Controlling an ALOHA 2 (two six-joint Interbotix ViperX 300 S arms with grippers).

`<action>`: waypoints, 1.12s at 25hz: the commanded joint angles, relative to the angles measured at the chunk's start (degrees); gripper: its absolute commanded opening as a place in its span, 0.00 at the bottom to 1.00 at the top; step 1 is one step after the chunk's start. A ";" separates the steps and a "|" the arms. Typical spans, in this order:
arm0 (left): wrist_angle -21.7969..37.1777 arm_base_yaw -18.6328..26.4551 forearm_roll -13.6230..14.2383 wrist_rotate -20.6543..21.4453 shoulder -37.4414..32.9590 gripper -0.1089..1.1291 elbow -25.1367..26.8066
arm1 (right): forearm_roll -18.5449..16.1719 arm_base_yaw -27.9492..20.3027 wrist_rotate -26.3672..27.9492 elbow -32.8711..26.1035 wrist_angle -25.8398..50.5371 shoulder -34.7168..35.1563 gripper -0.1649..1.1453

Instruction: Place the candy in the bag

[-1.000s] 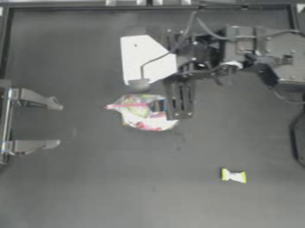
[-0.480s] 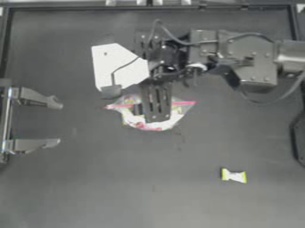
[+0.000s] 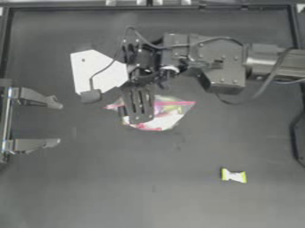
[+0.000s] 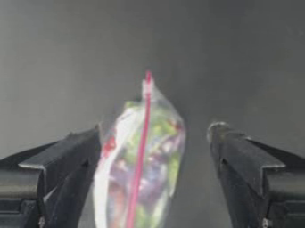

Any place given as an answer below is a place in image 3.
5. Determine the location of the clear bag with pink zip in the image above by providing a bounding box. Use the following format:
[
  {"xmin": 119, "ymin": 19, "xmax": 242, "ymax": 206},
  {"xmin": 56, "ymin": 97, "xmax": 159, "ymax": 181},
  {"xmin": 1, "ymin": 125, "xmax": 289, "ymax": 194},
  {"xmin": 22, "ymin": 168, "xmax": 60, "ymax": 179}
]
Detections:
[{"xmin": 103, "ymin": 94, "xmax": 198, "ymax": 132}]

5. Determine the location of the green white candy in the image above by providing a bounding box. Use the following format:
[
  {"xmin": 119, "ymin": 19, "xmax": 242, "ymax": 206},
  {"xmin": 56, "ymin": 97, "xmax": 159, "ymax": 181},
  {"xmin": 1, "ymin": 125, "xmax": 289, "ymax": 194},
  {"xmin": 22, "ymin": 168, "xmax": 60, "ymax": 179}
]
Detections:
[{"xmin": 220, "ymin": 167, "xmax": 247, "ymax": 184}]

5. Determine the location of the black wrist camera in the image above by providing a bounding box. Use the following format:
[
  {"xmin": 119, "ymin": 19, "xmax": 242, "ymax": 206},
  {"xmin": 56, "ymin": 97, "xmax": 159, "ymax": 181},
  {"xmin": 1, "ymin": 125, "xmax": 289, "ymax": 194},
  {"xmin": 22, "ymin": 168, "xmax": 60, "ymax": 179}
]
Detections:
[{"xmin": 80, "ymin": 89, "xmax": 103, "ymax": 104}]

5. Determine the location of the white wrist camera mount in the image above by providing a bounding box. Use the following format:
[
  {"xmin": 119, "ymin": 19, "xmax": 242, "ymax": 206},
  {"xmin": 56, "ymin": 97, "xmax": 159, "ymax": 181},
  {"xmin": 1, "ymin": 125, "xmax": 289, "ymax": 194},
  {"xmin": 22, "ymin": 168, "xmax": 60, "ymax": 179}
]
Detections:
[{"xmin": 71, "ymin": 49, "xmax": 130, "ymax": 96}]

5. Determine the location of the black table frame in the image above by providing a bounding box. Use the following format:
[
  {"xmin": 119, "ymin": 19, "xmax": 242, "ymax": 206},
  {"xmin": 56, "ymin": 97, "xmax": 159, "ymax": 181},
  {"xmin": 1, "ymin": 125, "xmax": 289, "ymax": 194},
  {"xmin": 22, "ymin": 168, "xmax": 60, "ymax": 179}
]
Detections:
[{"xmin": 0, "ymin": 2, "xmax": 305, "ymax": 90}]

